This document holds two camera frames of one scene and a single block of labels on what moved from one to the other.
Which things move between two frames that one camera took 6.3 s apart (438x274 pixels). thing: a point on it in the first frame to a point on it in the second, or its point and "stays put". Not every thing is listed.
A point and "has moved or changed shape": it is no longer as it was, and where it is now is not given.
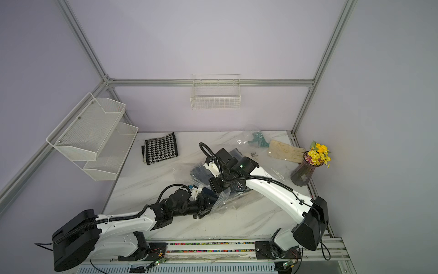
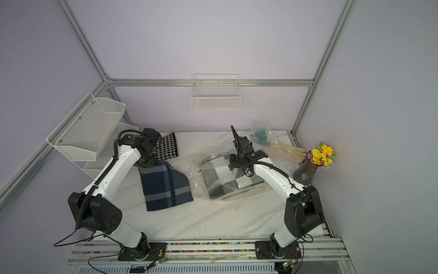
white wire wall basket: x=215 y=92 stays put
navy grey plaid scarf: x=201 y=176 to x=164 y=185
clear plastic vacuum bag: x=250 y=145 has moved or changed shape
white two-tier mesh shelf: x=90 y=133 stays put
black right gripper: x=216 y=185 to x=234 y=161
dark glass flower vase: x=302 y=172 stays put
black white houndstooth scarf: x=158 y=149 stays put
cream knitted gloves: x=285 y=151 stays put
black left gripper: x=202 y=208 to x=149 y=164
